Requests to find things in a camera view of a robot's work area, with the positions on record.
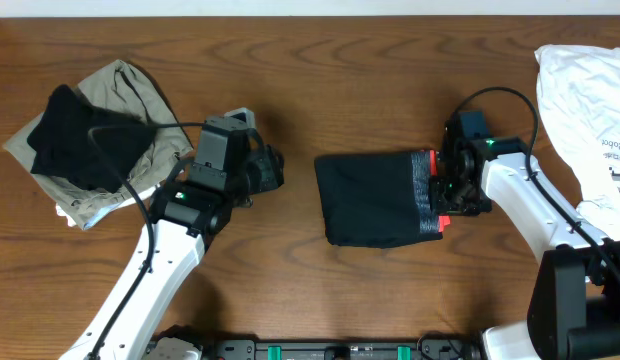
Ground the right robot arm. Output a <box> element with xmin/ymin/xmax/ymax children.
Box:
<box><xmin>430</xmin><ymin>137</ymin><xmax>620</xmax><ymax>359</ymax></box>

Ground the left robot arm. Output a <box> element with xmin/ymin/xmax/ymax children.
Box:
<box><xmin>63</xmin><ymin>145</ymin><xmax>284</xmax><ymax>359</ymax></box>

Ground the black leggings red waistband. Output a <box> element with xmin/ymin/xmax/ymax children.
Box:
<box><xmin>315</xmin><ymin>150</ymin><xmax>450</xmax><ymax>249</ymax></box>

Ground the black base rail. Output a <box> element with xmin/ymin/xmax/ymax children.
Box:
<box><xmin>144</xmin><ymin>327</ymin><xmax>486</xmax><ymax>360</ymax></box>

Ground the white shirt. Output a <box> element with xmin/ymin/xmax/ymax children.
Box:
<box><xmin>535</xmin><ymin>45</ymin><xmax>620</xmax><ymax>240</ymax></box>

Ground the left black cable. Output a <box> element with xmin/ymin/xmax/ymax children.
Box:
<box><xmin>87</xmin><ymin>122</ymin><xmax>206</xmax><ymax>360</ymax></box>

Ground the white garment under khaki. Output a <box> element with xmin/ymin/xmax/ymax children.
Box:
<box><xmin>55</xmin><ymin>183</ymin><xmax>161</xmax><ymax>230</ymax></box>

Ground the folded khaki garment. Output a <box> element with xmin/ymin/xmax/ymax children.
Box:
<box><xmin>4</xmin><ymin>60</ymin><xmax>193</xmax><ymax>228</ymax></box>

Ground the folded black garment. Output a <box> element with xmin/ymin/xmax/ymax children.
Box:
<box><xmin>27</xmin><ymin>85</ymin><xmax>156</xmax><ymax>193</ymax></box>

